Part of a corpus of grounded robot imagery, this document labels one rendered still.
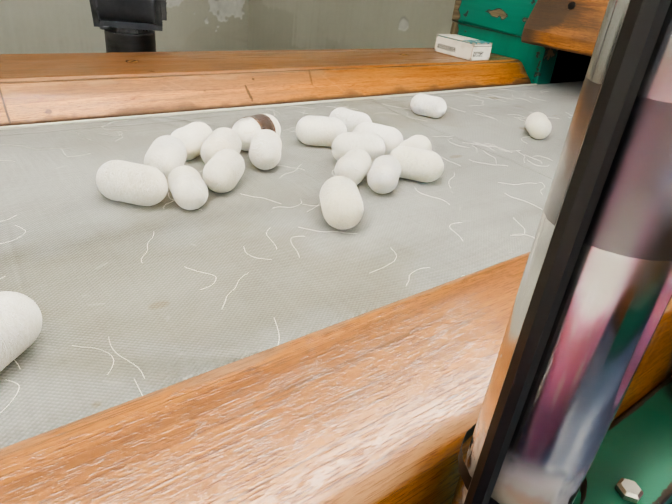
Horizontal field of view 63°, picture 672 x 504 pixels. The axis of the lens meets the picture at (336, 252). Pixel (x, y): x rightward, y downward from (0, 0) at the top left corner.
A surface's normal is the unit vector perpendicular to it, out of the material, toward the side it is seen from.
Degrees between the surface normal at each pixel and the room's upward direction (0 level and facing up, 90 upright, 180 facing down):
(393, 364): 0
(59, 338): 0
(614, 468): 0
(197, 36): 90
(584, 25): 67
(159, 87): 45
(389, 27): 90
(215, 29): 90
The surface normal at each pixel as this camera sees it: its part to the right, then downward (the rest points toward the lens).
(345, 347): 0.10, -0.87
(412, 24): -0.75, 0.26
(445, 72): 0.49, -0.30
